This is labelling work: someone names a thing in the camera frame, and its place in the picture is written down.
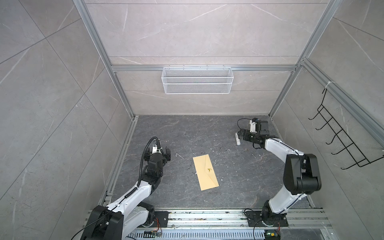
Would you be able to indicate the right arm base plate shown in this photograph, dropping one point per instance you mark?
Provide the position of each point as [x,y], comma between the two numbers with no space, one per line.
[260,219]

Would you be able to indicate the slotted cable duct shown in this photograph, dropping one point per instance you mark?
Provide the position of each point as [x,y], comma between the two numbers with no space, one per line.
[198,235]

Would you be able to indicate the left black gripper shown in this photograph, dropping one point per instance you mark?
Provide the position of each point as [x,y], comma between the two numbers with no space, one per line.
[164,159]

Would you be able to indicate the white glue stick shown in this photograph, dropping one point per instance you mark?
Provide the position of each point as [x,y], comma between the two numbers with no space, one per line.
[237,139]

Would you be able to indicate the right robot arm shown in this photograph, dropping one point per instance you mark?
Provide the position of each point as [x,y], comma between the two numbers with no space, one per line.
[301,173]

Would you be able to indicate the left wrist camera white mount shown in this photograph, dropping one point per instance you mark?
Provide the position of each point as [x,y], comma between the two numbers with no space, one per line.
[155,149]

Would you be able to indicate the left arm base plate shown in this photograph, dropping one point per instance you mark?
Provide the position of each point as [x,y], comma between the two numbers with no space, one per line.
[160,217]

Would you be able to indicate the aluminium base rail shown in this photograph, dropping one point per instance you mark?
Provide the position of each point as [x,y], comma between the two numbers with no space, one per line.
[235,219]

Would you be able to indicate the white wire mesh basket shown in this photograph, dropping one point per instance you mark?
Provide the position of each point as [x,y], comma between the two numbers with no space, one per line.
[197,80]

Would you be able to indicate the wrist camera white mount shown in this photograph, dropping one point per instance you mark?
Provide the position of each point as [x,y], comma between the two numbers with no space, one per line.
[155,149]
[253,123]

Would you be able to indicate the tan paper envelope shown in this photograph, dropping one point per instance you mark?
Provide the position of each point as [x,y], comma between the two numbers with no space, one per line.
[205,172]

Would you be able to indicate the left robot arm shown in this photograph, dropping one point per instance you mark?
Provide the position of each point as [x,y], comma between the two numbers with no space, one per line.
[118,219]

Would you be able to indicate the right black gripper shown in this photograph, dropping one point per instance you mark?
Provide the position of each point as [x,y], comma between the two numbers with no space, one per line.
[247,133]

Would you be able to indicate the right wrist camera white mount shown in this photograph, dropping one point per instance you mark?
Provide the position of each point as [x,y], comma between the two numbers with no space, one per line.
[253,123]

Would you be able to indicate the black wire hook rack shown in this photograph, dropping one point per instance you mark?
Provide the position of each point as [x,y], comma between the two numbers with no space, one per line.
[340,134]

